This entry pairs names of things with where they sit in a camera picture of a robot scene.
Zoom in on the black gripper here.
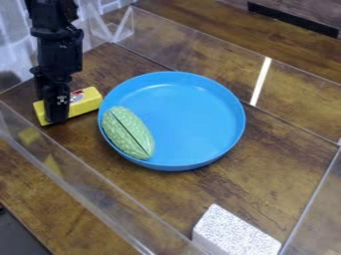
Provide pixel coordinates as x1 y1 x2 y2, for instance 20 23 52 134
24 0 84 124

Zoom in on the yellow block with label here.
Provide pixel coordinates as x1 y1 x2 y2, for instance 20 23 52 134
33 87 103 126

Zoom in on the blue round tray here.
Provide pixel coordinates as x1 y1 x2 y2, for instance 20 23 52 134
97 71 246 172

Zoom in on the white speckled foam block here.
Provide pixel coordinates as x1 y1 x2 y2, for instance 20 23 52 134
191 204 281 255

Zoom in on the green bitter gourd toy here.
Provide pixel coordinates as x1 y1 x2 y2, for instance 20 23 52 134
101 107 155 160

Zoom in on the clear acrylic corner bracket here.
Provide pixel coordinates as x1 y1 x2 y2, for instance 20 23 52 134
84 3 135 44

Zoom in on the clear acrylic front wall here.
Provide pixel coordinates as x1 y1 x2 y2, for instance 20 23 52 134
0 101 206 255

